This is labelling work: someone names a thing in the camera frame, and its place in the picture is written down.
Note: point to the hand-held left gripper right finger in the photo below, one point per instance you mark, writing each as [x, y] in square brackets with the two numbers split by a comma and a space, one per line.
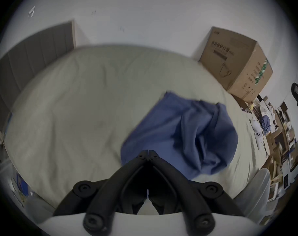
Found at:
[185, 188]

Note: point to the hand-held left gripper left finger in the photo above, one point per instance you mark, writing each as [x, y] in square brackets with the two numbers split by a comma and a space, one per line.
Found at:
[112, 188]

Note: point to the dark blue shirt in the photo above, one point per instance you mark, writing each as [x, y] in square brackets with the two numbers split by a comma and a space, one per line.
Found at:
[185, 134]

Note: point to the bed with beige sheet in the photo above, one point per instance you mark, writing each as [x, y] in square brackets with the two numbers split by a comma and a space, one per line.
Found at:
[77, 102]

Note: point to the brown cardboard carton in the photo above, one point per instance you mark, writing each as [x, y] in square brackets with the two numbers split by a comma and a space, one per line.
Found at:
[239, 63]

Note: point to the grey padded headboard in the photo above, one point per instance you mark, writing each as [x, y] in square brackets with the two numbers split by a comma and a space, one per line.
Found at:
[28, 63]

